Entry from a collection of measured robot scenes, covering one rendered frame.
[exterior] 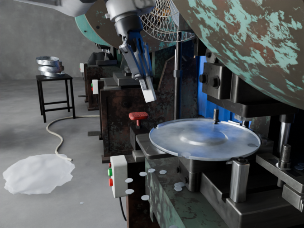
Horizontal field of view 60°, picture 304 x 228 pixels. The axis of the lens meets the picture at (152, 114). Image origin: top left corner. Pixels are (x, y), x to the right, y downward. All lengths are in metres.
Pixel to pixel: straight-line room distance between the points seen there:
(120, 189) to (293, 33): 0.83
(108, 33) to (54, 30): 5.33
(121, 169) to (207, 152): 0.38
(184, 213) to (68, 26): 6.76
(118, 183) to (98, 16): 1.28
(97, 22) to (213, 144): 1.43
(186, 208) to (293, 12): 0.55
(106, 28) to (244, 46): 1.70
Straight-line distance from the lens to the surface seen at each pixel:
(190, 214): 0.66
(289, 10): 0.20
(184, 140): 0.69
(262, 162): 0.71
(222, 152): 0.64
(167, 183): 0.77
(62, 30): 7.21
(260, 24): 0.23
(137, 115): 0.98
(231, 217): 0.62
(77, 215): 1.77
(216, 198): 0.66
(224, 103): 0.72
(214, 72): 0.68
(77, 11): 0.81
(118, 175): 0.93
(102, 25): 1.93
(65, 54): 7.22
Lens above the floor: 1.04
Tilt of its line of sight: 16 degrees down
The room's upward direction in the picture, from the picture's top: straight up
